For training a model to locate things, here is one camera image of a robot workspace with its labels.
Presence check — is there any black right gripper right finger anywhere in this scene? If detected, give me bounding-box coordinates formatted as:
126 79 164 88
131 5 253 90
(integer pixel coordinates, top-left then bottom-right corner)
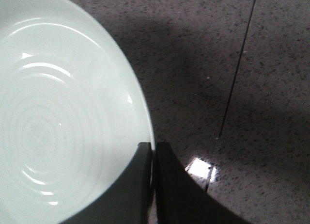
155 142 248 224

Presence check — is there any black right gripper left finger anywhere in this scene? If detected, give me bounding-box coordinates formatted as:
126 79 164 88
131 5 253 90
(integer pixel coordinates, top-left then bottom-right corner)
62 142 153 224

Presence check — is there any pale green round plate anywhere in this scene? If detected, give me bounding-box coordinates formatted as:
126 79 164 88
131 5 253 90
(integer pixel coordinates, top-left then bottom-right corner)
0 0 155 224

